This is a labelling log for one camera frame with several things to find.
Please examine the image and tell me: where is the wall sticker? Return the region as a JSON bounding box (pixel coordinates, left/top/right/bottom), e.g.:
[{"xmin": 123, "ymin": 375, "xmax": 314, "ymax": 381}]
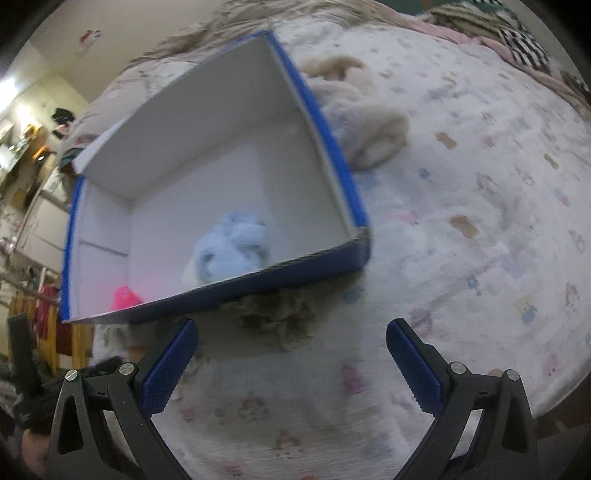
[{"xmin": 78, "ymin": 28, "xmax": 102, "ymax": 54}]

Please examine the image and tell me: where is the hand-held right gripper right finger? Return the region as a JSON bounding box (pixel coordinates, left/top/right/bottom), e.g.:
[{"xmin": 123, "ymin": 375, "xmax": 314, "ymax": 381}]
[{"xmin": 386, "ymin": 318, "xmax": 540, "ymax": 480}]

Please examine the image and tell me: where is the white cabinet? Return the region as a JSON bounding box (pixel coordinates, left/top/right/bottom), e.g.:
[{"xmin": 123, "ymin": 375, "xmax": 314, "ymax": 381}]
[{"xmin": 11, "ymin": 175, "xmax": 70, "ymax": 268}]

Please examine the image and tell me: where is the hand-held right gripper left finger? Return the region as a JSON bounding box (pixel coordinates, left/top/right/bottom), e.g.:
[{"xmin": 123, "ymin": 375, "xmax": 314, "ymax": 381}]
[{"xmin": 46, "ymin": 318, "xmax": 200, "ymax": 480}]

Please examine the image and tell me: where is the white fluffy cloth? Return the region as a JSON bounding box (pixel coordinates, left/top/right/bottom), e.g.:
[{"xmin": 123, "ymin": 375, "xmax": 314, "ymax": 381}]
[{"xmin": 92, "ymin": 323, "xmax": 134, "ymax": 365}]

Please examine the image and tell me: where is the bed with floral blanket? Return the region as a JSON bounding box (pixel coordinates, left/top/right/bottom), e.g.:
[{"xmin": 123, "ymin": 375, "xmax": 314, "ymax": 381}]
[{"xmin": 90, "ymin": 18, "xmax": 591, "ymax": 480}]

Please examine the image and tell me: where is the fluffy beige plush cloth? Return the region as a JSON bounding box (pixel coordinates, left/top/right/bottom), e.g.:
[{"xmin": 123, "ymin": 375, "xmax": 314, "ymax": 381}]
[{"xmin": 302, "ymin": 55, "xmax": 411, "ymax": 171}]

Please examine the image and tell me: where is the beige scrunchie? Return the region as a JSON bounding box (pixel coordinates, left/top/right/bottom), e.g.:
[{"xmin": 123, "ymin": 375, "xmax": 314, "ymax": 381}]
[{"xmin": 233, "ymin": 288, "xmax": 324, "ymax": 354}]

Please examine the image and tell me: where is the yellow knitted blanket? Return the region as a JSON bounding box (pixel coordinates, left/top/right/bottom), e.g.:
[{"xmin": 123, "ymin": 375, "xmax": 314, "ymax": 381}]
[{"xmin": 429, "ymin": 4, "xmax": 504, "ymax": 33}]

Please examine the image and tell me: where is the black and white striped cloth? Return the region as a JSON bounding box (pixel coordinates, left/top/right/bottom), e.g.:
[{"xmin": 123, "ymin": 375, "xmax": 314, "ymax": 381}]
[{"xmin": 480, "ymin": 9, "xmax": 555, "ymax": 75}]

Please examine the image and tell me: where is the beige patterned blanket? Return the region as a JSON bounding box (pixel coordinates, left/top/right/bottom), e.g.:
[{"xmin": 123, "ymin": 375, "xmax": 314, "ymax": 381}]
[{"xmin": 152, "ymin": 0, "xmax": 416, "ymax": 61}]

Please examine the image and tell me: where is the light blue fluffy cloth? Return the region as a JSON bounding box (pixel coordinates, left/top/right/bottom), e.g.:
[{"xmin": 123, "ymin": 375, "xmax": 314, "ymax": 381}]
[{"xmin": 182, "ymin": 210, "xmax": 273, "ymax": 284}]

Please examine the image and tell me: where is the yellow wooden rack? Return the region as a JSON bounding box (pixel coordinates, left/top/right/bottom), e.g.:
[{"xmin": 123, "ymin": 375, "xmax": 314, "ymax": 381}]
[{"xmin": 7, "ymin": 286, "xmax": 93, "ymax": 374}]

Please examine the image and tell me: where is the pink rubber duck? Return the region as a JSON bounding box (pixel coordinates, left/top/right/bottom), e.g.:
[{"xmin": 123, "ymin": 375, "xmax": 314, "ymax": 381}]
[{"xmin": 112, "ymin": 285, "xmax": 145, "ymax": 312}]

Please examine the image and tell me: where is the blue and white cardboard box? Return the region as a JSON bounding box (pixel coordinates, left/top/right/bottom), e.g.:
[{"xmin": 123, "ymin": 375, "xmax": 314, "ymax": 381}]
[{"xmin": 60, "ymin": 30, "xmax": 372, "ymax": 324}]

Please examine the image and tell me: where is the pink blanket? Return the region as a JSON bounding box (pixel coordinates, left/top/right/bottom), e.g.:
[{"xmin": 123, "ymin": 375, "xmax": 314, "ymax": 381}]
[{"xmin": 406, "ymin": 18, "xmax": 591, "ymax": 109}]

